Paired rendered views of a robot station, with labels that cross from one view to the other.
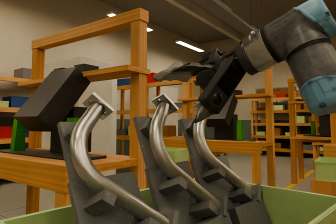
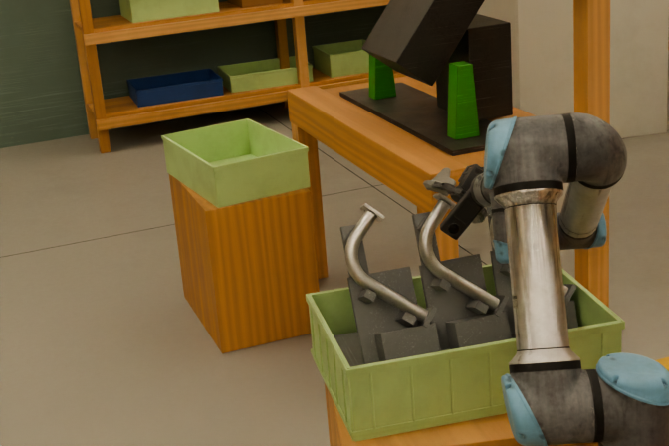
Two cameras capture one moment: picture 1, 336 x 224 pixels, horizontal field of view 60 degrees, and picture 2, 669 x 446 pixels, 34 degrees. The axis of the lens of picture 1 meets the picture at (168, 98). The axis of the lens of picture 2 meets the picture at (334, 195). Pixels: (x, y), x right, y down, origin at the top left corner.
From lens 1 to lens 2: 203 cm
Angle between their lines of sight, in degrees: 41
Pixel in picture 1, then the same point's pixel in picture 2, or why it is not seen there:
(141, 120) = (419, 218)
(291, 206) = (593, 316)
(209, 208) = (475, 308)
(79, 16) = not seen: outside the picture
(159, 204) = (428, 298)
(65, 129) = (345, 233)
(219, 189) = not seen: hidden behind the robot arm
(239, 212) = not seen: hidden behind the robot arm
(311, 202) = (603, 317)
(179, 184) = (439, 286)
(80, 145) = (350, 255)
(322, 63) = (499, 230)
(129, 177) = (404, 272)
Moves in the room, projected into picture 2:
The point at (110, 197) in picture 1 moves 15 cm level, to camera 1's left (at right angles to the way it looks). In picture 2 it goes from (370, 295) to (315, 284)
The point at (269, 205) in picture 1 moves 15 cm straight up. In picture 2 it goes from (582, 310) to (581, 249)
